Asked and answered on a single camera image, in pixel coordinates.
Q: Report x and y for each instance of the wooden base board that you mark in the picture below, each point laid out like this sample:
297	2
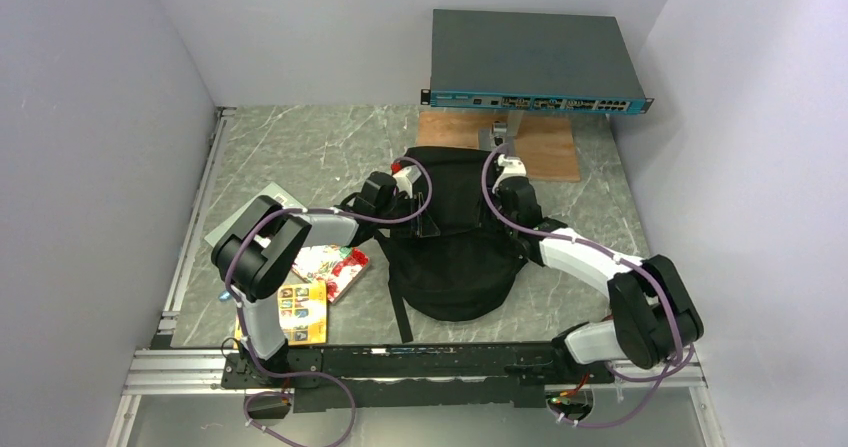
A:
544	143

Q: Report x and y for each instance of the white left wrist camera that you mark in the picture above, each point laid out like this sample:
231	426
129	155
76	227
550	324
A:
405	176

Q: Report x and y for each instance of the red colourful book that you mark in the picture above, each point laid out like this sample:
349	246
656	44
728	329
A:
337	267

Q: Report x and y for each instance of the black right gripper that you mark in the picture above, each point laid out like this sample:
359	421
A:
496	194

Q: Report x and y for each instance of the grey metal stand bracket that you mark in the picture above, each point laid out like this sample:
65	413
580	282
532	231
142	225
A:
501	133

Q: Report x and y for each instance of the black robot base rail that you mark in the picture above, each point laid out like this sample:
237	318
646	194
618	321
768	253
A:
327	377

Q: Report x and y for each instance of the black student backpack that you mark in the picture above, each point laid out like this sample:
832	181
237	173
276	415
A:
467	271

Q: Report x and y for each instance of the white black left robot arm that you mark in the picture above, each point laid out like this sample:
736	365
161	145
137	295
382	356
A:
255	255

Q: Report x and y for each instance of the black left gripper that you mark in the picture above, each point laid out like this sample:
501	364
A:
419	227

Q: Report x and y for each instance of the yellow picture book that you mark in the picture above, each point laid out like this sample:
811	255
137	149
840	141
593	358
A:
299	314

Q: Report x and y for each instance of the aluminium frame rail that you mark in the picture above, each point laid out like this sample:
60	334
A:
160	370

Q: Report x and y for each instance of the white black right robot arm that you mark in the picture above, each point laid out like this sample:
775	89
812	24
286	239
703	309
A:
652	316

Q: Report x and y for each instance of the teal network switch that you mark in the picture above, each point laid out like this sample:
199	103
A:
532	62

